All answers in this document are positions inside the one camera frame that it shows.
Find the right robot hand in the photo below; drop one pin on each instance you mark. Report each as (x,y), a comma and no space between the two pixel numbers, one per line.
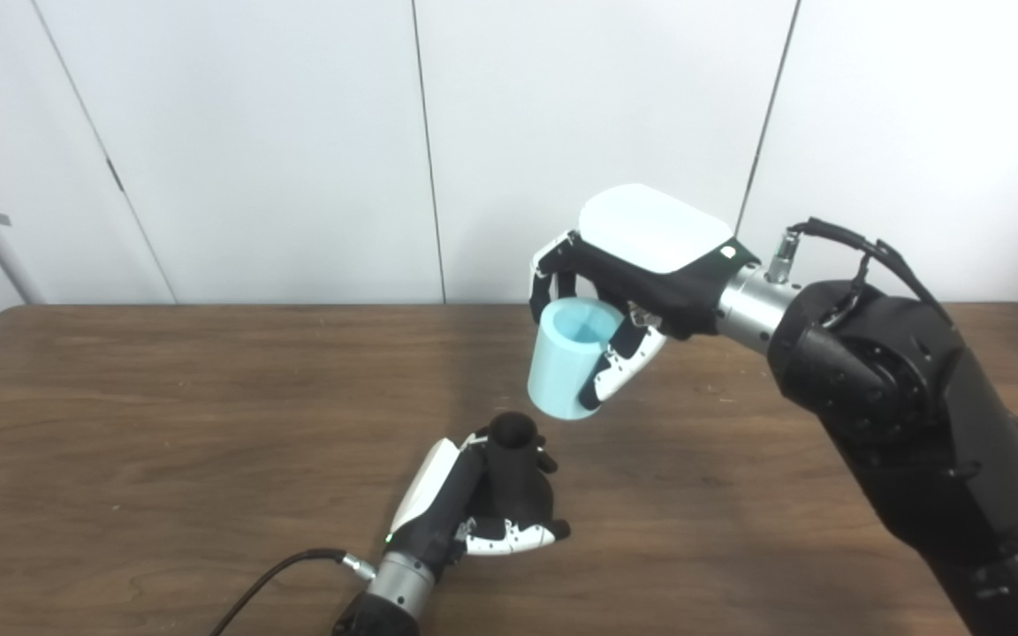
(650,247)

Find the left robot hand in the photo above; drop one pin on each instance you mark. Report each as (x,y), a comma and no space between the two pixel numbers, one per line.
(438,503)

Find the black nozzle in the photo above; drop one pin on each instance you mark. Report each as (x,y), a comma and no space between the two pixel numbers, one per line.
(518,477)

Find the light blue cylinder cup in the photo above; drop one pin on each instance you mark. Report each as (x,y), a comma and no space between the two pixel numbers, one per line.
(562,371)

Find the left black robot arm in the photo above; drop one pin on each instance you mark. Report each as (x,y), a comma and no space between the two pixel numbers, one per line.
(381,601)

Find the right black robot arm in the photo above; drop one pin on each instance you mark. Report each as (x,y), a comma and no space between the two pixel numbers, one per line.
(915,424)

